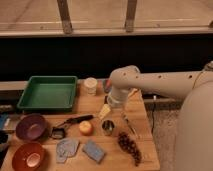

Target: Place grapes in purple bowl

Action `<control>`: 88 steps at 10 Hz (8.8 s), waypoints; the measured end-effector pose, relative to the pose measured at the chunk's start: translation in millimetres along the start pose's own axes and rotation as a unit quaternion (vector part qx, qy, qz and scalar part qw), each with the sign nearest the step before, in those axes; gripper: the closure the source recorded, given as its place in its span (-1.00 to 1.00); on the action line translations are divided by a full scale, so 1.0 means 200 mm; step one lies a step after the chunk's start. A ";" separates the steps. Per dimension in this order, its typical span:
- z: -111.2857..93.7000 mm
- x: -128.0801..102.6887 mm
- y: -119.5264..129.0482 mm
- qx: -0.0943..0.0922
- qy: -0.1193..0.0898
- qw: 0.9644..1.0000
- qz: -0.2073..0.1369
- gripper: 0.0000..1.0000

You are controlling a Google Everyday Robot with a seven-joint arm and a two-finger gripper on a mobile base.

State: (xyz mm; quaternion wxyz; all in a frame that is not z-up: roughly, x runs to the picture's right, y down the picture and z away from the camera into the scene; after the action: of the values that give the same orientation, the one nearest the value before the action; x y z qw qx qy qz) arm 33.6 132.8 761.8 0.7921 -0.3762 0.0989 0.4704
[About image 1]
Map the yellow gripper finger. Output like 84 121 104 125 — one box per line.
128 88 139 98
98 104 111 119

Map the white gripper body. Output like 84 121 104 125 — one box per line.
107 87 129 108

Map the dark purple grape bunch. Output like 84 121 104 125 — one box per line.
118 132 142 166

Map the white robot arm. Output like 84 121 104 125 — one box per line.
107 65 213 171

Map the purple bowl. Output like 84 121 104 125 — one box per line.
15 114 47 141

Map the red bowl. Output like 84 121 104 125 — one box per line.
12 142 45 171

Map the black rectangular block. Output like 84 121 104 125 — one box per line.
104 96 108 104

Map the small metal cup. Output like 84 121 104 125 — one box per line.
102 120 115 136

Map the grey cup with red tool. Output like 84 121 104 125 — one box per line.
103 79 112 93

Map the orange apple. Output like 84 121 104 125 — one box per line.
79 121 93 136

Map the white lidded cup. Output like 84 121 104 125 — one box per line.
84 77 98 95

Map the metal utensil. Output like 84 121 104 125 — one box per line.
121 112 139 138

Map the grey folded cloth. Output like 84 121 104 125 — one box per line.
56 138 80 163

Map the green plastic tray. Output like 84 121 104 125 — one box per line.
17 76 78 111

